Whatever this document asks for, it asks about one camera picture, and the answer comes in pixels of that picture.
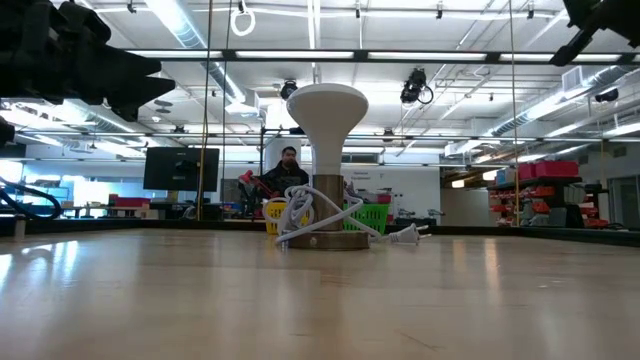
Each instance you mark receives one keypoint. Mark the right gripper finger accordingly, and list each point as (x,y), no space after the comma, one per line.
(575,46)

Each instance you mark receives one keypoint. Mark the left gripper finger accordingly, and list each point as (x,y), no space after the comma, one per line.
(125,65)
(142,92)

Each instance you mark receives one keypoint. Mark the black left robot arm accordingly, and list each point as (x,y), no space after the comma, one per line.
(5,132)

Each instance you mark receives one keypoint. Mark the black monitor screen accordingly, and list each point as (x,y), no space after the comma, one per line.
(180,170)

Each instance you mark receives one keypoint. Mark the black overhead light bar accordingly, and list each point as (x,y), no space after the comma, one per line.
(230,55)

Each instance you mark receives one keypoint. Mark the parts bin shelf rack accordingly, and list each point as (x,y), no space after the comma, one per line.
(540,195)

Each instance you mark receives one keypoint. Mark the person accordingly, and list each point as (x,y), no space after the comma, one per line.
(286,175)

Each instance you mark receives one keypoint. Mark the yellow plastic basket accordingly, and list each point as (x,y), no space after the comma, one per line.
(274,212)

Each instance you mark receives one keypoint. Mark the wooden lamp base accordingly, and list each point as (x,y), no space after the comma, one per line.
(331,197)

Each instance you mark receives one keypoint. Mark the green plastic basket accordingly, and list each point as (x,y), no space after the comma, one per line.
(370,217)

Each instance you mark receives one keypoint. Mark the black ceiling camera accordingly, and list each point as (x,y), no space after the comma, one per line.
(289,89)
(414,85)
(606,95)

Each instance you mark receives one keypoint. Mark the silver ventilation duct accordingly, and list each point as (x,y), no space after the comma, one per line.
(185,30)

